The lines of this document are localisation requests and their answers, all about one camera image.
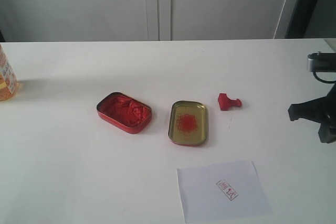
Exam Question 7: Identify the orange transparent bottle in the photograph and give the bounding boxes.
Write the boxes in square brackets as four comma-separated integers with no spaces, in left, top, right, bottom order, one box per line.
[0,46,19,101]

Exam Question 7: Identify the gold tin lid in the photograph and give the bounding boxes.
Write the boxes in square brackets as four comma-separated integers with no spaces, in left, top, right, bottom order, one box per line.
[168,101,208,146]

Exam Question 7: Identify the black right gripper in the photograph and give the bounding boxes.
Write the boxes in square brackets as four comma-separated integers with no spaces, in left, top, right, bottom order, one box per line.
[288,84,336,144]

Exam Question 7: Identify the red plastic stamp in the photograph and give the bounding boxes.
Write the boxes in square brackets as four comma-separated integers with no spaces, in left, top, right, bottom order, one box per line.
[217,93,242,111]

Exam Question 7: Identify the grey cabinet doors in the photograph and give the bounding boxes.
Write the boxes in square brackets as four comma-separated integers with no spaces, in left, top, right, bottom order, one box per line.
[1,0,297,42]

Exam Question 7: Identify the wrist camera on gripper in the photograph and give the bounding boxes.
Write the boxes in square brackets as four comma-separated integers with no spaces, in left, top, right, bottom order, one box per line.
[307,52,335,84]

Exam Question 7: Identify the white paper sheet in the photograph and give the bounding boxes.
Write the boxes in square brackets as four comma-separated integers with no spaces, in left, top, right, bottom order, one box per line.
[177,161,272,223]

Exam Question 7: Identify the red ink paste tin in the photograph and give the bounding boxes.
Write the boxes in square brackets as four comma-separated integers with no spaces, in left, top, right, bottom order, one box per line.
[96,92,152,134]

